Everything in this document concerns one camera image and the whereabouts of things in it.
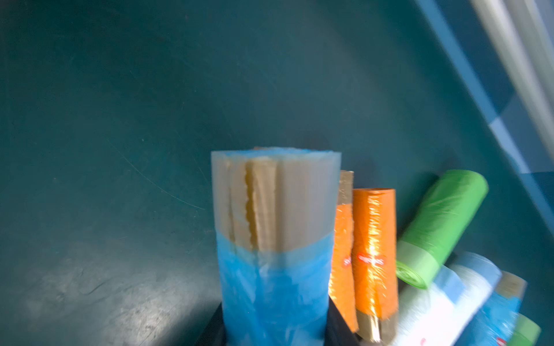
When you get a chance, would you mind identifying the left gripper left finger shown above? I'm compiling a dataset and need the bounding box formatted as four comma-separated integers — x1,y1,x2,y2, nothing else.
194,304,227,346

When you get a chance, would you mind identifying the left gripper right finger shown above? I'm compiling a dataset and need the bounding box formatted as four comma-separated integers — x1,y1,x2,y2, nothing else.
324,298,359,346

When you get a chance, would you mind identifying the orange trash bag roll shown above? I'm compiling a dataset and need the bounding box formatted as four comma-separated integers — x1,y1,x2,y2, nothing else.
329,170,359,333
352,188,399,345

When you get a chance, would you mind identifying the blue trash bag roll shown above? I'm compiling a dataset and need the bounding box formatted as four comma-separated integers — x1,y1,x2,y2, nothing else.
211,148,341,345
456,271,527,346

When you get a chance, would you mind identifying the green trash bag roll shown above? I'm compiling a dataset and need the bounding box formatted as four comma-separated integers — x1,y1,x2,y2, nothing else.
396,170,489,289
506,314,542,346

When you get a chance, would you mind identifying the white trash bag roll left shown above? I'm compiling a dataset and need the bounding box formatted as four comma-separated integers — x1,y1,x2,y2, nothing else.
392,266,465,345

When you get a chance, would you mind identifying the white trash bag roll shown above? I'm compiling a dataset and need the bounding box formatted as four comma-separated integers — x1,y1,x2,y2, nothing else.
433,252,502,345
392,266,465,345

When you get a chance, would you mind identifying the white trash bag roll right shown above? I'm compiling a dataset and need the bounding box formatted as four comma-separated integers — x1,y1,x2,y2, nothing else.
433,252,502,345

